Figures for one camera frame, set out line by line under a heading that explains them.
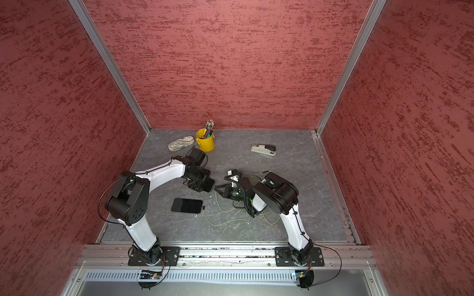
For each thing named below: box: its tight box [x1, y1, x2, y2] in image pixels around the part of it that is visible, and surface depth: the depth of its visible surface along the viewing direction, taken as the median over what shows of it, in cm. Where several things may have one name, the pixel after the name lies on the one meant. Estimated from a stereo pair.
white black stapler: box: [250, 143, 276, 157], surface depth 111 cm
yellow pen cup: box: [195, 128, 216, 153], surface depth 108 cm
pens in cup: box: [203, 119, 215, 139], surface depth 105 cm
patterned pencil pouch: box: [167, 135, 195, 152], surface depth 112 cm
